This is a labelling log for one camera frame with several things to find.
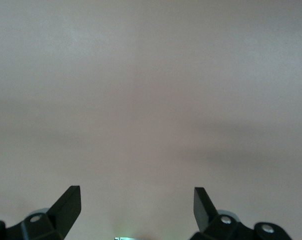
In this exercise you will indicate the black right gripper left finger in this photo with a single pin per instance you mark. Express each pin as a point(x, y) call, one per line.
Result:
point(63, 212)

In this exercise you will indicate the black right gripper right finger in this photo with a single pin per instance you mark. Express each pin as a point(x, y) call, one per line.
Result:
point(205, 212)

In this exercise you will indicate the brown table cover sheet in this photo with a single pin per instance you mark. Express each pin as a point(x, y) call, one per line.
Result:
point(150, 100)

